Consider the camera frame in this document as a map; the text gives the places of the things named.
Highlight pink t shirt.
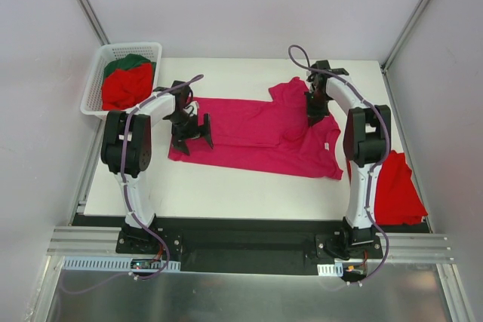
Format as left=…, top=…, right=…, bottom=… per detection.
left=168, top=77, right=343, bottom=180

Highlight white perforated plastic basket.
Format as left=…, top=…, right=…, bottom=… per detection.
left=80, top=41, right=162, bottom=119

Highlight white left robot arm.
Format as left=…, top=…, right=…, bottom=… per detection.
left=100, top=75, right=214, bottom=253

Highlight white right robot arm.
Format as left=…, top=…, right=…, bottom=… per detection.
left=306, top=60, right=391, bottom=258

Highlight red t shirt in basket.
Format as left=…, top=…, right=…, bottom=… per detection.
left=101, top=63, right=155, bottom=111

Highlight green t shirt in basket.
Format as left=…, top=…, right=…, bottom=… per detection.
left=103, top=54, right=156, bottom=79

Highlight folded red t shirt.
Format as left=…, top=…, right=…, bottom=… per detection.
left=345, top=151, right=427, bottom=228

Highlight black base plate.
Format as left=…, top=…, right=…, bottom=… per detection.
left=75, top=215, right=393, bottom=275

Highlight left aluminium frame post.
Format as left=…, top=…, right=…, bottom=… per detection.
left=75, top=0, right=111, bottom=55

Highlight aluminium frame post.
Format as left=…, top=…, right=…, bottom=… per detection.
left=75, top=0, right=111, bottom=55
left=381, top=0, right=457, bottom=72

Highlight right aluminium frame post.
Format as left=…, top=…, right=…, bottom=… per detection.
left=381, top=0, right=457, bottom=72

